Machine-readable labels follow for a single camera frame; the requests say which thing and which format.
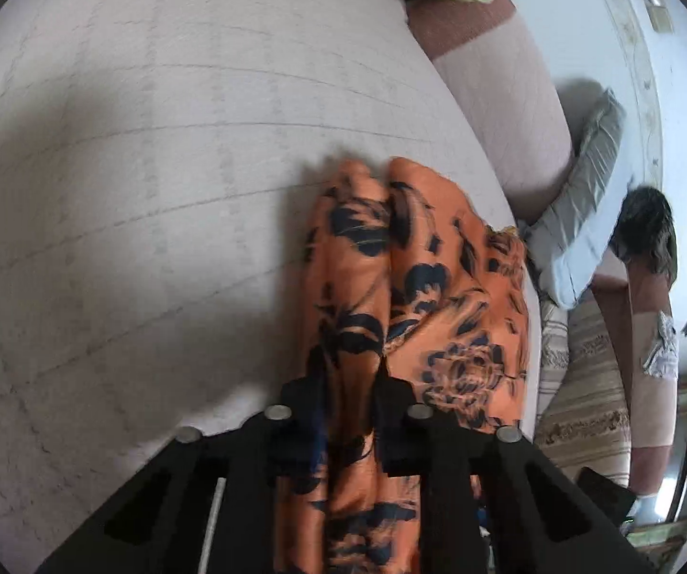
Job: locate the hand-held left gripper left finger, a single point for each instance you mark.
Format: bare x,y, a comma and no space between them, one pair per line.
301,430

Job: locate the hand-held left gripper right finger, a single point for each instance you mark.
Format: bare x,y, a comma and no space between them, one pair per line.
394,430

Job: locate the orange floral garment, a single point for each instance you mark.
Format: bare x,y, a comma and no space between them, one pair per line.
439,287

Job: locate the beige striped pillow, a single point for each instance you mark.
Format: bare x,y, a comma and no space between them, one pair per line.
582,394

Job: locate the white patterned cloth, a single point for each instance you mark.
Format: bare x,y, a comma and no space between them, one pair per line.
661,347

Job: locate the dark olive cloth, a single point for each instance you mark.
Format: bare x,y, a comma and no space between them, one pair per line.
645,227

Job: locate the blue-grey pillow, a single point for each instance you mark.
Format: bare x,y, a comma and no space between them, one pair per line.
582,209

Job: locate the beige quilted bed sheet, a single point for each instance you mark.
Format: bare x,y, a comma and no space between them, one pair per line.
140,191

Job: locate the pink and brown sofa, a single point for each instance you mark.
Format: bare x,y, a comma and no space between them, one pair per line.
499,101

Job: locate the small wall picture frame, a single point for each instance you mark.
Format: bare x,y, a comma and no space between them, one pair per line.
655,6

